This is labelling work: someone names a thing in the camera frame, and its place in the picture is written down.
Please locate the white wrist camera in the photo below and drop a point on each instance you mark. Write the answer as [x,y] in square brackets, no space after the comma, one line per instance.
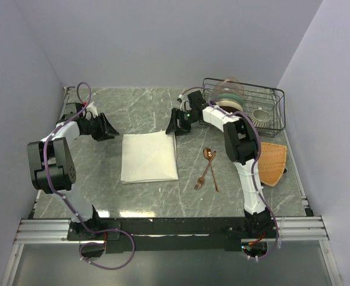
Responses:
[184,103]
[91,111]

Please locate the grey ribbed cup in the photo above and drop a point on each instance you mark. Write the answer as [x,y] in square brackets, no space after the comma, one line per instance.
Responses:
[261,119]

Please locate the rose gold spoon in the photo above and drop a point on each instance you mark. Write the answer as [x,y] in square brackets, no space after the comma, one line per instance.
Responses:
[208,155]

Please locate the teal green plate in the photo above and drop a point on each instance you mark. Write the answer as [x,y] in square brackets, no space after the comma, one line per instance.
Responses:
[226,96]

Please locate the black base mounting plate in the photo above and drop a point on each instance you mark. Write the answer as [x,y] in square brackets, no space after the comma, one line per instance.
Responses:
[119,235]

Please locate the white cloth napkin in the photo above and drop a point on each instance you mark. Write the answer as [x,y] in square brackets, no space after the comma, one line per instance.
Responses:
[148,157]

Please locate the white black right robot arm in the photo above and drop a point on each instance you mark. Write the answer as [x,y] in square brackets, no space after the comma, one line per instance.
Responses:
[243,148]

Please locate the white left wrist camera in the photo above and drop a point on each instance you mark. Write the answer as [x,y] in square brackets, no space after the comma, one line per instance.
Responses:
[91,111]

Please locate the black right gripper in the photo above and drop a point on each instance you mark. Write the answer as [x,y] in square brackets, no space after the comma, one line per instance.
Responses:
[177,114]

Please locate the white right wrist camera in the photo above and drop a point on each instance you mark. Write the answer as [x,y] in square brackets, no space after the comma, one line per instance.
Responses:
[184,103]

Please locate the dark brown glossy bowl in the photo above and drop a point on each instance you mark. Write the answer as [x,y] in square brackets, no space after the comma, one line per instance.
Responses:
[230,109]

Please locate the aluminium frame rail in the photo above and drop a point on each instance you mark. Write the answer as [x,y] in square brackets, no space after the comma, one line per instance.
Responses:
[50,231]

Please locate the woven bamboo tray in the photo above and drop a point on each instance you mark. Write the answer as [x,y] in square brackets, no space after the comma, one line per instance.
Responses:
[272,163]

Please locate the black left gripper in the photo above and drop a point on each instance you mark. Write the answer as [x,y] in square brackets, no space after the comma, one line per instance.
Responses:
[106,131]

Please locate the cream white plate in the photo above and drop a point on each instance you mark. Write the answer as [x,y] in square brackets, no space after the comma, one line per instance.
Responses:
[228,102]

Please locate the dark wire dish rack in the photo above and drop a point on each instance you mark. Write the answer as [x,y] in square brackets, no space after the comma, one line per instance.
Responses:
[270,99]

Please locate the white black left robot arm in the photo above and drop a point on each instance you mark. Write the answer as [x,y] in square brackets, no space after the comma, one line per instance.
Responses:
[52,168]

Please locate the rose gold fork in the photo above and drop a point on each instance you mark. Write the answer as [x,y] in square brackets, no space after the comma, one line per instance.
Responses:
[201,179]

